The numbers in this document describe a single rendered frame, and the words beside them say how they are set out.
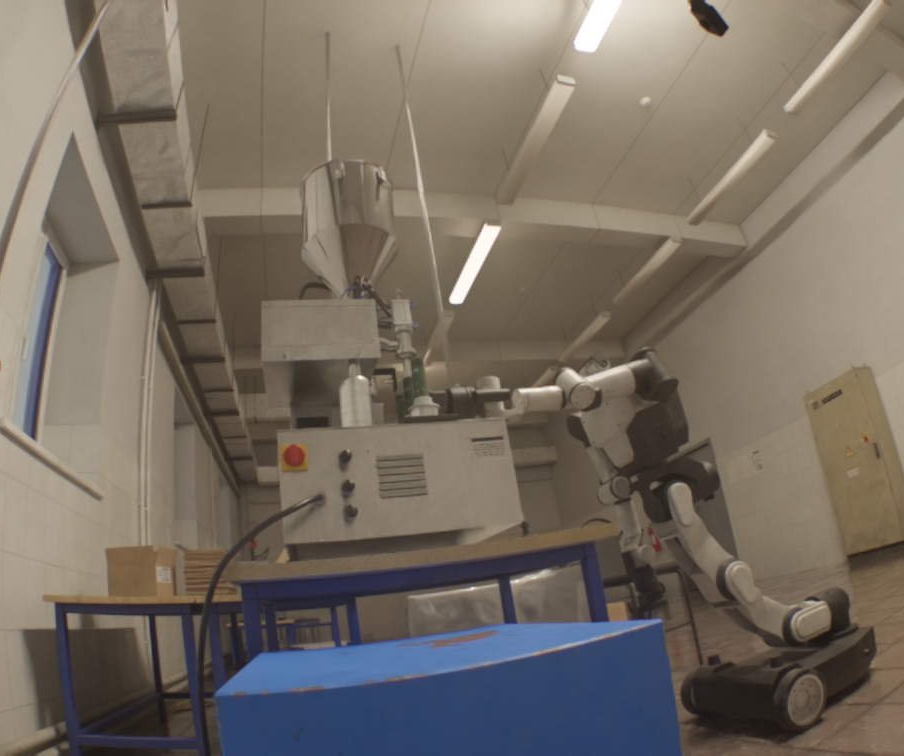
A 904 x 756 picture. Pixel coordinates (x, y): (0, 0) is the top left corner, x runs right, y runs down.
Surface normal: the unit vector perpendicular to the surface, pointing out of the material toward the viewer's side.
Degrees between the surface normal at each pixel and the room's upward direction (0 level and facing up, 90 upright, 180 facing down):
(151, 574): 90
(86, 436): 90
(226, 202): 90
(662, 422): 99
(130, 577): 90
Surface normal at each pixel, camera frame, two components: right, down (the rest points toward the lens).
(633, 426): -0.37, 0.01
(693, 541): 0.49, -0.09
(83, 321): 0.25, -0.40
